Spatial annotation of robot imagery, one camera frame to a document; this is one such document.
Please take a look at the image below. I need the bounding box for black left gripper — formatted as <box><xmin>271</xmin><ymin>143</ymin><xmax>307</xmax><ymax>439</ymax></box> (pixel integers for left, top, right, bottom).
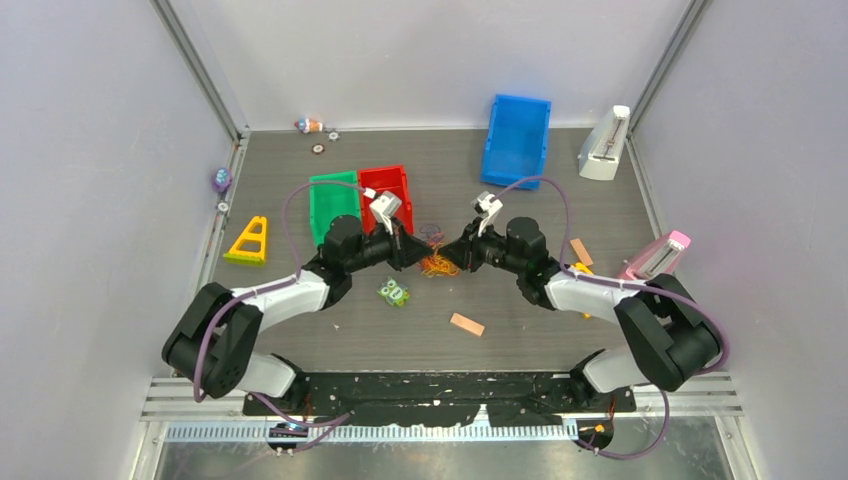
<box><xmin>345</xmin><ymin>217</ymin><xmax>432</xmax><ymax>274</ymax></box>

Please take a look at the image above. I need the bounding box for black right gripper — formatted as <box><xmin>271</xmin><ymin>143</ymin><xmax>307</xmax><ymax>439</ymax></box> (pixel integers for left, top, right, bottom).
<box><xmin>440</xmin><ymin>216</ymin><xmax>526</xmax><ymax>276</ymax></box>

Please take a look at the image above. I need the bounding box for orange cable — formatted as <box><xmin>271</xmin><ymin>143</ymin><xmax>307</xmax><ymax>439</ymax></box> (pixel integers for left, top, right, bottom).
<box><xmin>418</xmin><ymin>243</ymin><xmax>461</xmax><ymax>280</ymax></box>

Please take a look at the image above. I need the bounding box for yellow cable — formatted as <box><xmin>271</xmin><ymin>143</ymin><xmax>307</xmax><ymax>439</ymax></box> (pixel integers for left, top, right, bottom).
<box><xmin>423</xmin><ymin>248</ymin><xmax>460</xmax><ymax>278</ymax></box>

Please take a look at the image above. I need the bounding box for wooden block near right arm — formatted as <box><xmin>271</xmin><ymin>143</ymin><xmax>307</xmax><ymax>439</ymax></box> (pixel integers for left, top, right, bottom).
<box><xmin>569</xmin><ymin>238</ymin><xmax>594</xmax><ymax>267</ymax></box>

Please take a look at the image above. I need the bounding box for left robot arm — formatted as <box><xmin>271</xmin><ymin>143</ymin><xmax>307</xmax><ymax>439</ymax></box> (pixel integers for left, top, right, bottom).
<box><xmin>161</xmin><ymin>215</ymin><xmax>433</xmax><ymax>414</ymax></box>

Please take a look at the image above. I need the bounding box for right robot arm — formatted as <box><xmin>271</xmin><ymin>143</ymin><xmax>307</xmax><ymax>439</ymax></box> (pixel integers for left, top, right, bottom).
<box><xmin>439</xmin><ymin>217</ymin><xmax>725</xmax><ymax>411</ymax></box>

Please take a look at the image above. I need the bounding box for green frog toy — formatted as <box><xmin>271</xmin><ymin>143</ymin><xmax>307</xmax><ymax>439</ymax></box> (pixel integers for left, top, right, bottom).
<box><xmin>377</xmin><ymin>277</ymin><xmax>410</xmax><ymax>307</ymax></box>

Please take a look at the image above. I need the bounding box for wooden block front centre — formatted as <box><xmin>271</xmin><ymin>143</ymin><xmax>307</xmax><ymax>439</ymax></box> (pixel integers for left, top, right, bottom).
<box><xmin>450</xmin><ymin>313</ymin><xmax>485</xmax><ymax>337</ymax></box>

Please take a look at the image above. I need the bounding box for red plastic bin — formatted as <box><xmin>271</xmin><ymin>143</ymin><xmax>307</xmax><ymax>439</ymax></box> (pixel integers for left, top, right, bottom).
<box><xmin>357</xmin><ymin>164</ymin><xmax>415</xmax><ymax>237</ymax></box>

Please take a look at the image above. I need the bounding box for green plastic bin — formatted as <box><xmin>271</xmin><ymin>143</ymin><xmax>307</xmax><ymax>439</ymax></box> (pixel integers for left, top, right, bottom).
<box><xmin>309</xmin><ymin>170</ymin><xmax>361</xmax><ymax>246</ymax></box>

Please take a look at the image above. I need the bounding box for yellow triangle toy right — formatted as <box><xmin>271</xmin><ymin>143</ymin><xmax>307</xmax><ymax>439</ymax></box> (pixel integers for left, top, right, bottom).
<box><xmin>572</xmin><ymin>262</ymin><xmax>595</xmax><ymax>321</ymax></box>

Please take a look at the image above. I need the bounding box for yellow triangle toy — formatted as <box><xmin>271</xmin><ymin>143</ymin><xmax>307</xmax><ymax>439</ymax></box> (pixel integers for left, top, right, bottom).
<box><xmin>572</xmin><ymin>262</ymin><xmax>595</xmax><ymax>321</ymax></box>
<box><xmin>223</xmin><ymin>216</ymin><xmax>268</xmax><ymax>267</ymax></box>

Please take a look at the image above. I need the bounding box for blue plastic bin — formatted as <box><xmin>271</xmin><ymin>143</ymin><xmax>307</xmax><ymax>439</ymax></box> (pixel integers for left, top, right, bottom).
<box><xmin>480</xmin><ymin>94</ymin><xmax>552</xmax><ymax>186</ymax></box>

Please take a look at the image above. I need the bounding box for yellow triangle toy left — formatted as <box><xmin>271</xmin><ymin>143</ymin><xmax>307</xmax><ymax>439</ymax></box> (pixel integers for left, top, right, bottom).
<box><xmin>223</xmin><ymin>216</ymin><xmax>268</xmax><ymax>267</ymax></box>

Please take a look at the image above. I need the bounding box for small clown figurine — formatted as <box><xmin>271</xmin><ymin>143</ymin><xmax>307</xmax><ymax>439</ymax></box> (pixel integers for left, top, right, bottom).
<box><xmin>293</xmin><ymin>117</ymin><xmax>325</xmax><ymax>134</ymax></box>

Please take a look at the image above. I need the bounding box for white metronome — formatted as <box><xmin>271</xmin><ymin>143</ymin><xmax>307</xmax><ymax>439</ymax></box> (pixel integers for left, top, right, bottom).
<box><xmin>578</xmin><ymin>105</ymin><xmax>631</xmax><ymax>181</ymax></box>

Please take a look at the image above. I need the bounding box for pink metronome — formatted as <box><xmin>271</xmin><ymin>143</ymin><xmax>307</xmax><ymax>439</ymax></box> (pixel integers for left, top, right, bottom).
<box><xmin>617</xmin><ymin>230</ymin><xmax>691</xmax><ymax>280</ymax></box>

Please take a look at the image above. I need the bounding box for purple round toy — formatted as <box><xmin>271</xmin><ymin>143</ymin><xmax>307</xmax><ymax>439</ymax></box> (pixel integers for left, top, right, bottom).
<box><xmin>212</xmin><ymin>167</ymin><xmax>233</xmax><ymax>193</ymax></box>

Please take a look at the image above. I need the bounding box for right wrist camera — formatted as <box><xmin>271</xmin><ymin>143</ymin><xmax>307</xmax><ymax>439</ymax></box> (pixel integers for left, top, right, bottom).
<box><xmin>472</xmin><ymin>191</ymin><xmax>503</xmax><ymax>237</ymax></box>

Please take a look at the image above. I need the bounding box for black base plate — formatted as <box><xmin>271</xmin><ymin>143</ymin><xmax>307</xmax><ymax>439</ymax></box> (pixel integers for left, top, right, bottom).
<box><xmin>243</xmin><ymin>371</ymin><xmax>636</xmax><ymax>427</ymax></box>

